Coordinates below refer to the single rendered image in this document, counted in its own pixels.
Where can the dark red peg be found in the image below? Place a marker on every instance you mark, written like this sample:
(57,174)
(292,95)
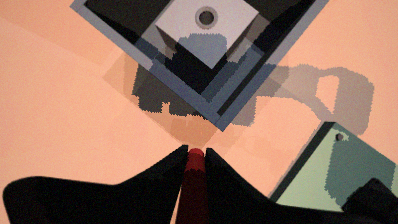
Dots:
(193,200)

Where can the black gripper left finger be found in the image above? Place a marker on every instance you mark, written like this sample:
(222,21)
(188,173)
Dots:
(146,198)

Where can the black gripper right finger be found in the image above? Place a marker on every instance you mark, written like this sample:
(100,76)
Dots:
(233,200)

